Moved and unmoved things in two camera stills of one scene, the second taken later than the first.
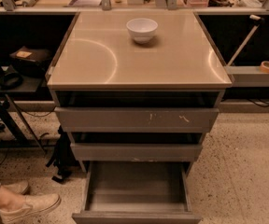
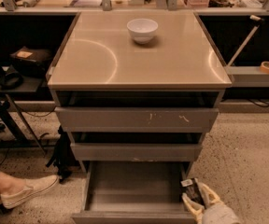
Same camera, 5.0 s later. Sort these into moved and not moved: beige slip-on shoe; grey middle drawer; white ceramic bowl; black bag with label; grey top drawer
Moved: beige slip-on shoe
Not moved: white ceramic bowl; black bag with label; grey middle drawer; grey top drawer
